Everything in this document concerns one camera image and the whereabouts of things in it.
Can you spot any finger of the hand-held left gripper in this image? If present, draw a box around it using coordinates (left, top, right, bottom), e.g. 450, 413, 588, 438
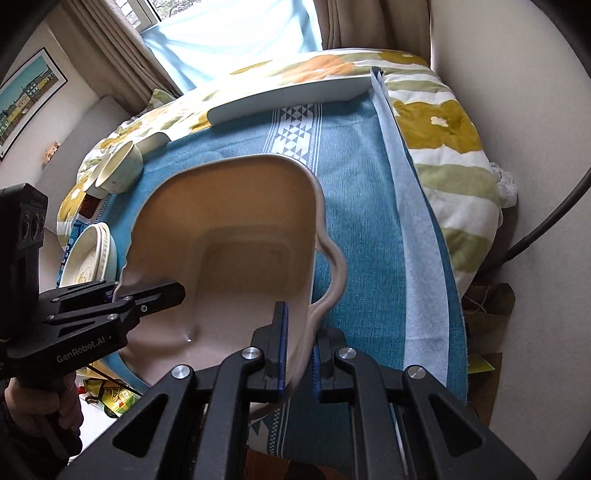
39, 280, 122, 308
46, 281, 186, 335

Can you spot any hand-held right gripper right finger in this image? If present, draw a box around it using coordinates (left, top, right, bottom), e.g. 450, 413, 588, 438
311, 328, 539, 480

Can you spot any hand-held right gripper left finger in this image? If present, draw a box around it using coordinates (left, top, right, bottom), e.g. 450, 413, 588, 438
55, 301, 290, 480

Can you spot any white plate with duck print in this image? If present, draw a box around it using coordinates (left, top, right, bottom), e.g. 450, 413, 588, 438
60, 223, 112, 288

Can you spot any small white bowl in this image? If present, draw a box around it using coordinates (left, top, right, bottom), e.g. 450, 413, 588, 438
83, 157, 109, 200

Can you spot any pink square bowl with handles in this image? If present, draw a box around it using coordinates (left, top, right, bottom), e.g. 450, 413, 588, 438
113, 154, 347, 409

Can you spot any cream speckled bowl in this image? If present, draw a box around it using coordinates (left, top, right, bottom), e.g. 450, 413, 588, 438
95, 140, 145, 193

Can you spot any person's left hand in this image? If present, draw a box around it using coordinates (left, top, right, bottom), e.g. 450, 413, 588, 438
4, 370, 85, 459

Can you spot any grey headboard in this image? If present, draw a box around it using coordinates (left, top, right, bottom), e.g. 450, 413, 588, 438
42, 95, 139, 208

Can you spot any brown paper bag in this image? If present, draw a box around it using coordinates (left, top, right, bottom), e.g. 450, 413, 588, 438
465, 353, 504, 412
462, 283, 516, 320

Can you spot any blue woven table cloth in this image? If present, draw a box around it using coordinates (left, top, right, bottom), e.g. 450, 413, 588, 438
99, 95, 469, 462

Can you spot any brown curtain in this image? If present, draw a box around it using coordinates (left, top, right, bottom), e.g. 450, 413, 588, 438
314, 0, 432, 70
58, 0, 186, 112

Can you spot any white tray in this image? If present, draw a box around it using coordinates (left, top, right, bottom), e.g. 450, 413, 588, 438
136, 76, 376, 155

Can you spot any white plastic bag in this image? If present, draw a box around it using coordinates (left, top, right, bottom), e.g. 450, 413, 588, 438
488, 161, 519, 209

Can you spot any floral blanket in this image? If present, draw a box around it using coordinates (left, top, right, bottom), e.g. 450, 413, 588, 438
55, 48, 503, 288

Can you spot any light blue window cloth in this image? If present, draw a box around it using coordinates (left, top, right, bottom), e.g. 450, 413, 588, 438
141, 0, 322, 92

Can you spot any window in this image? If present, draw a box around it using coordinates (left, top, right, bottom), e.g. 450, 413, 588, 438
115, 0, 162, 25

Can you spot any framed wall poster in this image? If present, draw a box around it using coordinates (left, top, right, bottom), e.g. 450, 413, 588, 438
0, 47, 69, 160

